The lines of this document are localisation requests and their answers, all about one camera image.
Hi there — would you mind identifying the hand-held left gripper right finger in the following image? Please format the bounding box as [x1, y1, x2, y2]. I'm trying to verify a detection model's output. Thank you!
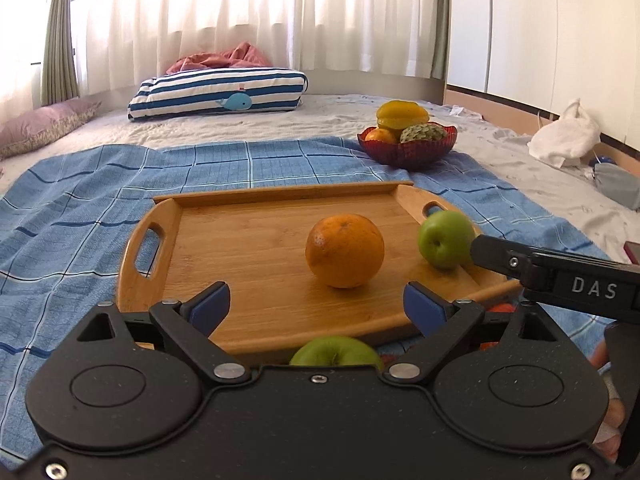
[382, 281, 563, 386]

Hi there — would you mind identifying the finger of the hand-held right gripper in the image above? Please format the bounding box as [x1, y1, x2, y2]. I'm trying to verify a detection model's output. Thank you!
[469, 233, 551, 293]

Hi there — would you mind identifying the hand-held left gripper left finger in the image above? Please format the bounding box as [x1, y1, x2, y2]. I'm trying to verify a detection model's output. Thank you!
[75, 281, 252, 387]

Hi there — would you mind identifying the small green apple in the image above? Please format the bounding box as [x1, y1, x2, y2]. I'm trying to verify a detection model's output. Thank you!
[417, 211, 477, 272]

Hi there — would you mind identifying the wooden tray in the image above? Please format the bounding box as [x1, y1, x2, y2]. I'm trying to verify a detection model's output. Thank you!
[116, 181, 523, 356]

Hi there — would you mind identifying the large green apple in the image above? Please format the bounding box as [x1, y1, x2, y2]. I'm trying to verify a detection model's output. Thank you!
[289, 336, 385, 368]

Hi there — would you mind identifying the person's right hand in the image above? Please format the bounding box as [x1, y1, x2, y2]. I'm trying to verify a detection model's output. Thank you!
[589, 342, 627, 463]

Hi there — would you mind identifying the large orange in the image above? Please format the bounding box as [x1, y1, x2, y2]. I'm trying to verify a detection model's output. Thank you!
[305, 213, 386, 289]

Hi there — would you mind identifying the grey pouch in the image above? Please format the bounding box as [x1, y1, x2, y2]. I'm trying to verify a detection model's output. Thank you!
[592, 162, 640, 211]

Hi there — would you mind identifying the red glass bowl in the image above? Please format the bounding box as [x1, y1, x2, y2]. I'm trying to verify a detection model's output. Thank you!
[357, 122, 458, 171]

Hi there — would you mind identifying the green custard apple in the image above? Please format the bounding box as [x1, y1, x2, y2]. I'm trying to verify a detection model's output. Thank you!
[399, 124, 447, 144]

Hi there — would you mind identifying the blue checked blanket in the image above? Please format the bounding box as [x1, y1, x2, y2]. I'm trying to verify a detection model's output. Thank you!
[0, 136, 616, 461]

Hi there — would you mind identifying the yellow starfruit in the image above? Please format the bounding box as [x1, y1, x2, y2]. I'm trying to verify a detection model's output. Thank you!
[376, 100, 431, 131]

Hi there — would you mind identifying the grey bed sheet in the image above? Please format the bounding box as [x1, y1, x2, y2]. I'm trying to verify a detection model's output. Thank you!
[0, 92, 640, 261]

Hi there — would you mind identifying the blue striped whale pillow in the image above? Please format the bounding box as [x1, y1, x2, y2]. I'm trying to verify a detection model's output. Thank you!
[127, 67, 308, 122]

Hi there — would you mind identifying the white wardrobe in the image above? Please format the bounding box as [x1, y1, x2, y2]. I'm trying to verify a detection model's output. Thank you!
[447, 0, 640, 126]

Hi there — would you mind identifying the green curtain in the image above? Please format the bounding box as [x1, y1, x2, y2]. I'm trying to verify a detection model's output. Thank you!
[431, 0, 451, 80]
[41, 0, 80, 106]

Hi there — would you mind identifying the purple floral pillow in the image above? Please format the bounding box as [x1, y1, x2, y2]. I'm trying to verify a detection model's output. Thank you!
[0, 98, 103, 161]

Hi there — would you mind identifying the pink crumpled blanket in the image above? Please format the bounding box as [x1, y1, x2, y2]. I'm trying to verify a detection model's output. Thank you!
[166, 41, 273, 75]

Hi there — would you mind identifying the white sheer curtain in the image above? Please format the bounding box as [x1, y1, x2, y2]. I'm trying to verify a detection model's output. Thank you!
[0, 0, 451, 106]

